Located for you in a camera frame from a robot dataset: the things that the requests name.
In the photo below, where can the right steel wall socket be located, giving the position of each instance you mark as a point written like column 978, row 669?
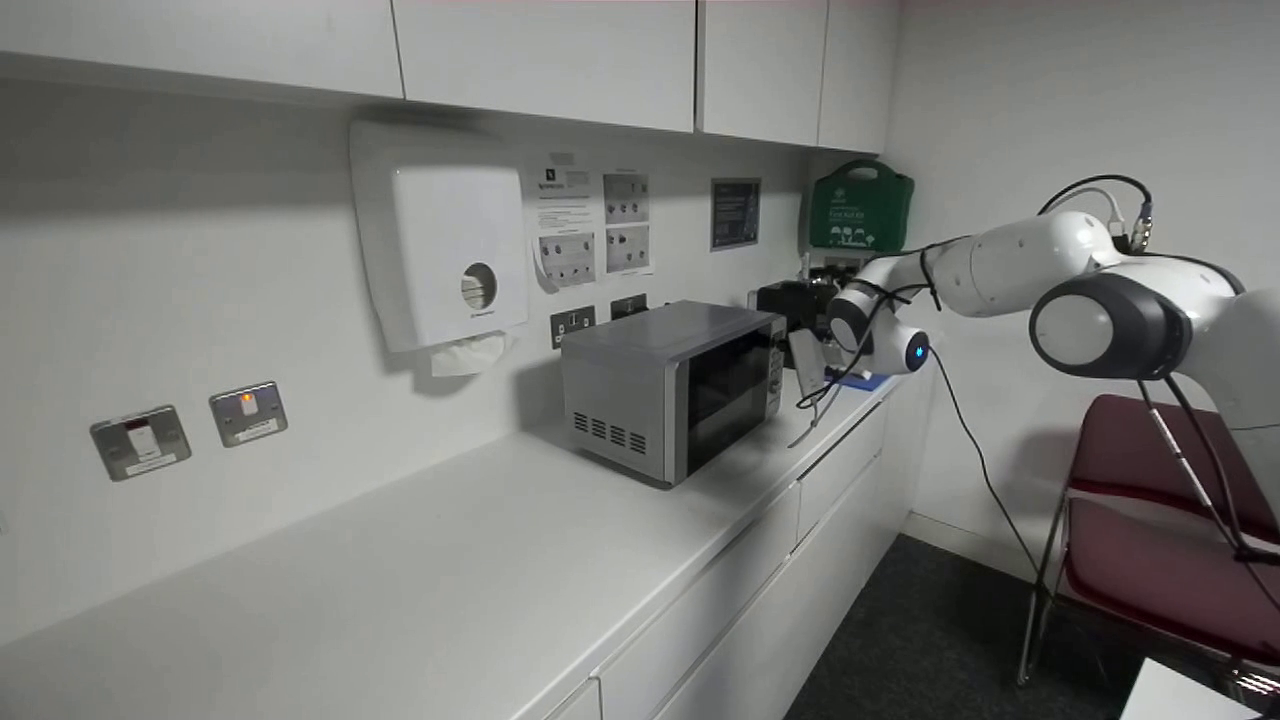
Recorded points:
column 248, row 415

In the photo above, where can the silver microwave oven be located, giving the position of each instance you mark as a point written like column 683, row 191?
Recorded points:
column 669, row 390

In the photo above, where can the green first aid box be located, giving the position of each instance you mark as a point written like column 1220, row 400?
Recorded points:
column 860, row 211

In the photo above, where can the steel wall socket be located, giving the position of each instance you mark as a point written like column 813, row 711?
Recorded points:
column 248, row 415
column 140, row 443

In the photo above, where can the white lower cabinets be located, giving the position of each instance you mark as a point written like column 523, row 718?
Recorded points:
column 741, row 636

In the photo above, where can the white cabinets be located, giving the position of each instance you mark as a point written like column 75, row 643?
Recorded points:
column 741, row 636
column 811, row 74

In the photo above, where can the left steel wall socket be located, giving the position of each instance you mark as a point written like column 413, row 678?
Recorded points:
column 140, row 443

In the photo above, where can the white paper towel dispenser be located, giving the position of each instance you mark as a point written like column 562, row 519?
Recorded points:
column 441, row 234

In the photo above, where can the red chair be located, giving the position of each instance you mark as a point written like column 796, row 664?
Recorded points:
column 1135, row 535

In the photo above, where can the white instruction poster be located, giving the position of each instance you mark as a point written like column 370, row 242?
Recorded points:
column 585, row 220

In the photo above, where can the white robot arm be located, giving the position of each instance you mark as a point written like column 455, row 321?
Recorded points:
column 1089, row 310

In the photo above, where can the white upper cabinets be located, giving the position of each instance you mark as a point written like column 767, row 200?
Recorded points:
column 811, row 74

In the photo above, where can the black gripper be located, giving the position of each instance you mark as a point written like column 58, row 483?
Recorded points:
column 811, row 362

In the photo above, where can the dark framed wall sign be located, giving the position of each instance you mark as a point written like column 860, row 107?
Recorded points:
column 732, row 215

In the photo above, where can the blue mat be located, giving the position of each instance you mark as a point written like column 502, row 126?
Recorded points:
column 864, row 382

